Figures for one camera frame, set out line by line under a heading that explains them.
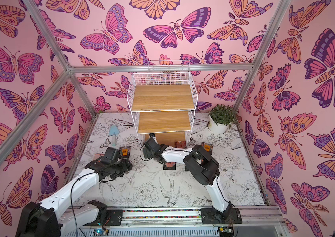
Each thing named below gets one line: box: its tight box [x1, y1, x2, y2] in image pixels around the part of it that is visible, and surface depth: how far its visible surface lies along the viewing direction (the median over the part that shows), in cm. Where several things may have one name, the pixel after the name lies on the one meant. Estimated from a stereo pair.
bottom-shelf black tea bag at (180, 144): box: [174, 140, 187, 149], surface depth 102 cm
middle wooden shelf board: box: [138, 111, 192, 133], surface depth 83 cm
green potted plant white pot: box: [208, 103, 237, 134], surface depth 96 cm
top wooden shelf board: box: [131, 84, 195, 111], surface depth 73 cm
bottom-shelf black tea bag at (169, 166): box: [163, 161, 177, 171], surface depth 94 cm
